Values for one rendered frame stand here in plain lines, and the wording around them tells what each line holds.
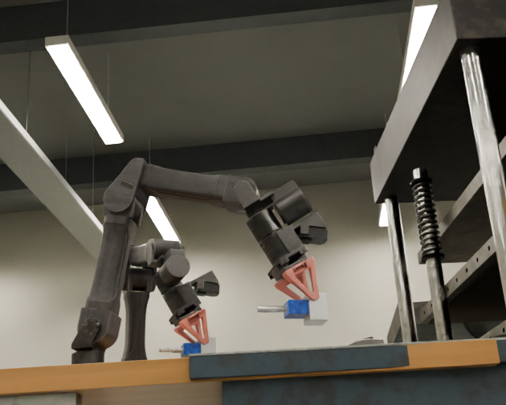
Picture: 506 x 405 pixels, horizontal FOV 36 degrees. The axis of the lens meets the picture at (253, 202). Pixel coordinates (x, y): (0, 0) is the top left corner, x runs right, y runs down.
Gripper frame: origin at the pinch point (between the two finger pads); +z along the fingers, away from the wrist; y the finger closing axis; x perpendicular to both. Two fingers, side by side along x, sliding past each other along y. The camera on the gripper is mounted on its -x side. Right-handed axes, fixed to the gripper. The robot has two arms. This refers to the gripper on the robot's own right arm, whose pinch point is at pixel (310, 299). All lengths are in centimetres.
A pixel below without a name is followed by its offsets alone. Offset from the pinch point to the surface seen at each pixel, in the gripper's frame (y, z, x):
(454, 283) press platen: 100, 11, -86
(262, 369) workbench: -24.7, 7.8, 22.3
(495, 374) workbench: -28.4, 27.4, -8.7
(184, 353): 38.2, -7.4, 19.2
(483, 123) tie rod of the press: 38, -22, -87
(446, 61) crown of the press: 47, -45, -96
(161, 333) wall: 773, -125, -114
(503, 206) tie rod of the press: 37, 1, -76
